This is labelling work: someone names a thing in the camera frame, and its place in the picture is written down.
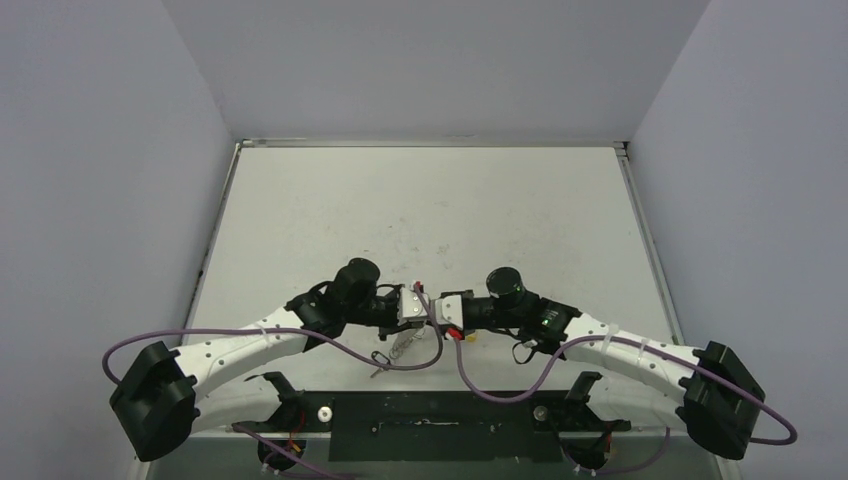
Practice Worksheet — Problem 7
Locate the silver carabiner keyring with rings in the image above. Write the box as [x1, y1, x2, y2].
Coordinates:
[388, 328, 425, 363]

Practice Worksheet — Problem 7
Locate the aluminium front rail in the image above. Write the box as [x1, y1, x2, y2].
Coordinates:
[137, 390, 735, 440]

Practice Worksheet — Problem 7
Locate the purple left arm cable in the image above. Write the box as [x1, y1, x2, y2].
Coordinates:
[101, 284, 445, 480]

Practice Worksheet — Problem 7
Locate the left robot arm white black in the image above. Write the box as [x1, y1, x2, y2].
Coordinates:
[109, 258, 426, 461]

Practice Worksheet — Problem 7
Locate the black key tag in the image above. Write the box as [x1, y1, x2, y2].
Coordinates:
[371, 351, 394, 372]

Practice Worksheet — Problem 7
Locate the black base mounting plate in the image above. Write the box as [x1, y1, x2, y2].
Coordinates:
[244, 390, 631, 463]

